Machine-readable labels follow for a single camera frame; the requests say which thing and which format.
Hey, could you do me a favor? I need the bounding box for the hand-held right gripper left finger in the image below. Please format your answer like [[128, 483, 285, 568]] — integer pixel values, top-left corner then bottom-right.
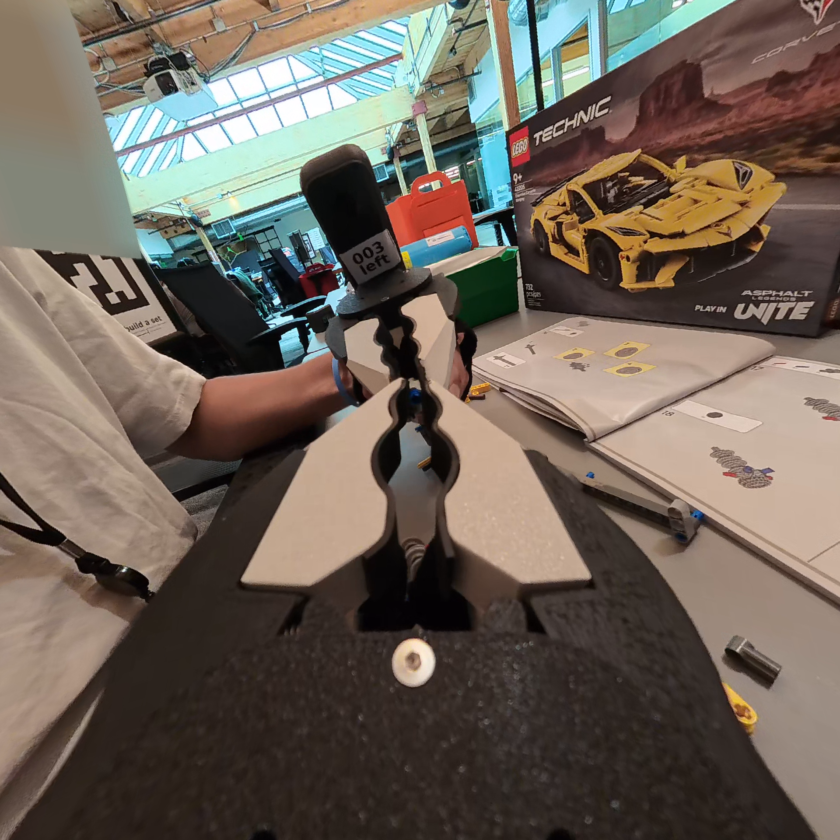
[[239, 377, 416, 632]]

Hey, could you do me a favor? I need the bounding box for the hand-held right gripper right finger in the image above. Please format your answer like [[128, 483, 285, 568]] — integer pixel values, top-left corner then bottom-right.
[[413, 381, 593, 632]]

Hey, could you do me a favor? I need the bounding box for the black office chair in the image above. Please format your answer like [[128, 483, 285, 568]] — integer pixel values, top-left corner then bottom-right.
[[266, 246, 309, 309], [157, 262, 329, 375]]

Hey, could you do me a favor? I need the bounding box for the dark grey lego connector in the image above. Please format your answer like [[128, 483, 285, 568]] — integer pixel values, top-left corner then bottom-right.
[[724, 635, 783, 683]]

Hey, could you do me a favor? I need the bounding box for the yellow car lego set box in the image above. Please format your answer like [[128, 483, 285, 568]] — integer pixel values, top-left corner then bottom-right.
[[505, 0, 840, 339]]

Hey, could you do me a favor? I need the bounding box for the white ceiling projector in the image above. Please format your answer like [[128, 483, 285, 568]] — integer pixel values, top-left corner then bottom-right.
[[143, 56, 219, 122]]

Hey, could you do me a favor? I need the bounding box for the green plastic bin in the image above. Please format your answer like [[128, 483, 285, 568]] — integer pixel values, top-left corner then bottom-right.
[[430, 246, 521, 329]]

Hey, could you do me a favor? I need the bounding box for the white sign with black pattern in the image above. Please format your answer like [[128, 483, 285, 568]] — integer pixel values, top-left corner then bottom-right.
[[36, 249, 188, 345]]

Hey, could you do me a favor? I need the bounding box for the black metal post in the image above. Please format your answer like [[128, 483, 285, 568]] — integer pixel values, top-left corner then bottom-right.
[[525, 0, 547, 114]]

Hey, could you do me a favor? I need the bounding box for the wooden support beam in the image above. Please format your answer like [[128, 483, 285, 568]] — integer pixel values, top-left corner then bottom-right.
[[487, 0, 524, 132]]

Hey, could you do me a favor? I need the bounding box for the person's left forearm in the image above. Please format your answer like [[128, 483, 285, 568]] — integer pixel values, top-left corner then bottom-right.
[[167, 354, 342, 463]]

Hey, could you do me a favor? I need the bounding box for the blue plastic roll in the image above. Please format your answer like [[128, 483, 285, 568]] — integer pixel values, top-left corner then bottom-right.
[[400, 225, 475, 266]]

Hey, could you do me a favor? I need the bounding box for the yellow lego liftarm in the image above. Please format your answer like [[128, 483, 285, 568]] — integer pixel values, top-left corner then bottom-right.
[[722, 682, 759, 735]]

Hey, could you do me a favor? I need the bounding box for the black lanyard with badge reel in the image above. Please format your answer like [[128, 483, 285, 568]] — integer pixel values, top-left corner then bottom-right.
[[0, 472, 155, 601]]

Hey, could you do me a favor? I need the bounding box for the open instruction booklet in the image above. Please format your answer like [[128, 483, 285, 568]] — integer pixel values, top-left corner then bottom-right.
[[471, 316, 840, 605]]

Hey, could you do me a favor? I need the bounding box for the white t-shirt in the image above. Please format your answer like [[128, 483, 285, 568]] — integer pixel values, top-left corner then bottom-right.
[[0, 246, 207, 795]]

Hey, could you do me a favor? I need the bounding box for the orange tote bag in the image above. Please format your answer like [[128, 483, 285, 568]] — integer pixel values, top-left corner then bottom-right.
[[386, 171, 479, 250]]

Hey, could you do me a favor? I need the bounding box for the blue wristband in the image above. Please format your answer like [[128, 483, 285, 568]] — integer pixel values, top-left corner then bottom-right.
[[331, 356, 361, 409]]

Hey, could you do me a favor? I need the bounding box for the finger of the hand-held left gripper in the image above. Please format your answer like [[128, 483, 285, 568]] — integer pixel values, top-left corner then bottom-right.
[[343, 317, 404, 398], [397, 294, 457, 395]]

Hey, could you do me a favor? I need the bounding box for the red office chair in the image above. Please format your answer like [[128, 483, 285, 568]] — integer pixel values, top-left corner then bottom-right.
[[298, 262, 342, 299]]

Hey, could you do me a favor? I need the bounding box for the long dark lego chassis assembly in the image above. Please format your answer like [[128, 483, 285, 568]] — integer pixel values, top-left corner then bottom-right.
[[412, 423, 706, 546]]

